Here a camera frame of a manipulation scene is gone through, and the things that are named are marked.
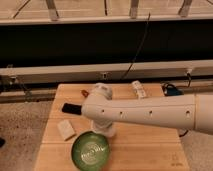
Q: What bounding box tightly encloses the green ceramic bowl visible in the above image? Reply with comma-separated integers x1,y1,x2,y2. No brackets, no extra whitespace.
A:
71,131,110,171

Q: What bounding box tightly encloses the white ceramic cup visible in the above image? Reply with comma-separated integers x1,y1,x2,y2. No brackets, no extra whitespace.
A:
100,123,116,138

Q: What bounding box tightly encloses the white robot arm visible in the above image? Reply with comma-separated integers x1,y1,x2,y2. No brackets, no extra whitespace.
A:
81,83,213,134

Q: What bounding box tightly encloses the brown oblong toy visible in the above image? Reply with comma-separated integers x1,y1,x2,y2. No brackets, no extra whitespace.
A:
81,90,89,98

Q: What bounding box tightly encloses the black rectangular block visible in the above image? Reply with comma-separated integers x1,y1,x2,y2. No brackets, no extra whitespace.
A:
62,103,81,115

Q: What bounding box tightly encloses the white sponge block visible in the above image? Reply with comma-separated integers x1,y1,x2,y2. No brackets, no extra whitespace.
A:
57,120,75,141

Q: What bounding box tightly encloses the black hanging cable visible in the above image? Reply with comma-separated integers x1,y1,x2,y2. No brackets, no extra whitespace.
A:
118,12,152,82

